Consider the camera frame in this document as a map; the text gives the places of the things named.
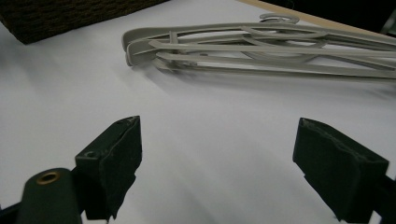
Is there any brown woven basket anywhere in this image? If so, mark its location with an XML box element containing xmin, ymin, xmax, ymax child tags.
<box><xmin>0</xmin><ymin>0</ymin><xmax>171</xmax><ymax>45</ymax></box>

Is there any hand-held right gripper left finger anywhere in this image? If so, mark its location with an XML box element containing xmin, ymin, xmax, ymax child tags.
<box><xmin>74</xmin><ymin>115</ymin><xmax>144</xmax><ymax>221</ymax></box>

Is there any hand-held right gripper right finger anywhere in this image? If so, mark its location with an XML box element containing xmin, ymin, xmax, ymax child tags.
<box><xmin>291</xmin><ymin>117</ymin><xmax>390</xmax><ymax>224</ymax></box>

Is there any grey plastic hanger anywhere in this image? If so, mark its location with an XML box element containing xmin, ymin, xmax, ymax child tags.
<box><xmin>120</xmin><ymin>12</ymin><xmax>396</xmax><ymax>53</ymax></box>
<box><xmin>125</xmin><ymin>50</ymin><xmax>396</xmax><ymax>84</ymax></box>
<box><xmin>125</xmin><ymin>32</ymin><xmax>396</xmax><ymax>68</ymax></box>

